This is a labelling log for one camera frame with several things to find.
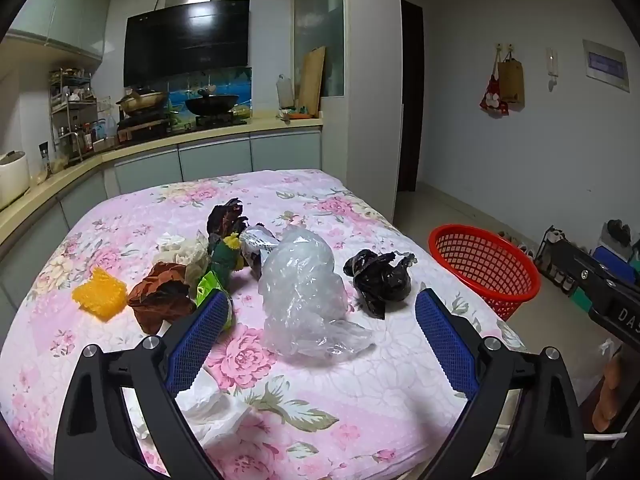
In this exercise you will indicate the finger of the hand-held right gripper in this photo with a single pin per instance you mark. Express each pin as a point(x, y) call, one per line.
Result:
point(585, 272)

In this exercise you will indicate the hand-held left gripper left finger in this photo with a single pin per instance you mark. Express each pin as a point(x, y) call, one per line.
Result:
point(195, 340)

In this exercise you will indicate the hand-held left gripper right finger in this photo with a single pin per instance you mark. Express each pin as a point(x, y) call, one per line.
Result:
point(445, 340)

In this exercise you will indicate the red plastic basket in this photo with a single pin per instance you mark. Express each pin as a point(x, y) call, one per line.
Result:
point(500, 280)

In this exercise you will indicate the yellow foam net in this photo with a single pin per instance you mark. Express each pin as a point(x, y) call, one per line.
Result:
point(97, 297)

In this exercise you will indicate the person's right hand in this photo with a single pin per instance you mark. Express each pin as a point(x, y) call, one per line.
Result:
point(610, 390)

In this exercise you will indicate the black shoe rack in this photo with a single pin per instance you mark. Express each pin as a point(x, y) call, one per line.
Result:
point(550, 265)

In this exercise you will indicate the dark shoe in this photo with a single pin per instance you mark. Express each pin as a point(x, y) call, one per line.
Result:
point(619, 232)

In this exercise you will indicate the light green snack wrapper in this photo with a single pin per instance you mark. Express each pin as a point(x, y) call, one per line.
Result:
point(207, 285)

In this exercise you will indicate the brown crumpled paper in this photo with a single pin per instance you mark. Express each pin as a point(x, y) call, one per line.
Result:
point(160, 295)

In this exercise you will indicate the white paper towel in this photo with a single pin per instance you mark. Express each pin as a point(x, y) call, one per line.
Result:
point(210, 410)

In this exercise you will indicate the dark green yellow wrapper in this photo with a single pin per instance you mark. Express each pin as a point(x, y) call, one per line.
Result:
point(225, 257)

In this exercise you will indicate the black plastic bag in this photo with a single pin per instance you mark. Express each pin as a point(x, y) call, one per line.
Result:
point(380, 280)

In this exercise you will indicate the white crumpled tissue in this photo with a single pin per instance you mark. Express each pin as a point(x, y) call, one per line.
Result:
point(180, 252)

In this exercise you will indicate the silver black wrapper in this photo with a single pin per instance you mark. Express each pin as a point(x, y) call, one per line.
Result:
point(257, 247)

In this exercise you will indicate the clear plastic bag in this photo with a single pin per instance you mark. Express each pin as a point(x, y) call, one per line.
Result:
point(305, 290)

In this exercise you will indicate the dark red crumpled wrapper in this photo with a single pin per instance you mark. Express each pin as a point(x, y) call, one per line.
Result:
point(227, 220)

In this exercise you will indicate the pink floral blanket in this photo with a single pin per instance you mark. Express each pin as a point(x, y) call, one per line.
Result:
point(300, 410)

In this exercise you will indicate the kitchen counter cabinets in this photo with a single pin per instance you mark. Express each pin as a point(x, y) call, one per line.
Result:
point(215, 160)

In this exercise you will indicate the red hanging bag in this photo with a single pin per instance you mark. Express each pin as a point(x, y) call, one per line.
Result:
point(492, 97)

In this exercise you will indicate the brown paper bag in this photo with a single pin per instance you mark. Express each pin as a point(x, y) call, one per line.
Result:
point(511, 82)

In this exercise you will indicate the electrical panel box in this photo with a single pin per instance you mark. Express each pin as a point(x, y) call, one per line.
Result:
point(606, 66)

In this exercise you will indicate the white intercom phone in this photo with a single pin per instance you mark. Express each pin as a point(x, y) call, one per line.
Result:
point(551, 67)

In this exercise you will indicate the gas stove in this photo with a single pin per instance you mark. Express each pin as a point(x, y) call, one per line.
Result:
point(220, 120)

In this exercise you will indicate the black induction cooker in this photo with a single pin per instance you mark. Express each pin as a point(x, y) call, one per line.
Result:
point(142, 122)

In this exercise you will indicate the black-capped seasoning bottle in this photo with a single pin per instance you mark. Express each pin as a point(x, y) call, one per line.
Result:
point(44, 157)

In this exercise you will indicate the black wok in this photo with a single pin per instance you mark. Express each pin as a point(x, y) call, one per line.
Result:
point(212, 102)

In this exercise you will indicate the dark wooden door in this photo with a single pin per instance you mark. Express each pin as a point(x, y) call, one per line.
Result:
point(411, 100)

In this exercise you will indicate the white rice cooker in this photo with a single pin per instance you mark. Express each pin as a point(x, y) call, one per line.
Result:
point(12, 180)

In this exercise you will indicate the brass pot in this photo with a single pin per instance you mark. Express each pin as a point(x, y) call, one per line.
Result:
point(140, 102)

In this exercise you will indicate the orange plate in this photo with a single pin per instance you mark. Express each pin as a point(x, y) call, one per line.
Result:
point(300, 115)

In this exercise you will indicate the blue backsplash picture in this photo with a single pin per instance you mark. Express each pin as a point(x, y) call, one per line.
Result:
point(225, 82)

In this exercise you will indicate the metal spice rack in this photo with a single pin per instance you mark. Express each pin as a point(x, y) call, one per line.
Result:
point(70, 110)

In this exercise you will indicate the clear plastic bottle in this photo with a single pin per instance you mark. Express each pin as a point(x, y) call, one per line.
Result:
point(285, 92)

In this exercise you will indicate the wooden cutting board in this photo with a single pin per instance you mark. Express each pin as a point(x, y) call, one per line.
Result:
point(311, 80)

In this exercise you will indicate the black range hood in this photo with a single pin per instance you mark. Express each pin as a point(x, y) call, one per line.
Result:
point(190, 40)

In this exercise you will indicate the frosted glass panel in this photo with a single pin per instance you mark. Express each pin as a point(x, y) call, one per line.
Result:
point(320, 25)

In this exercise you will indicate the upper kitchen cabinets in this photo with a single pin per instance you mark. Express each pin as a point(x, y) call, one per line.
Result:
point(65, 10)

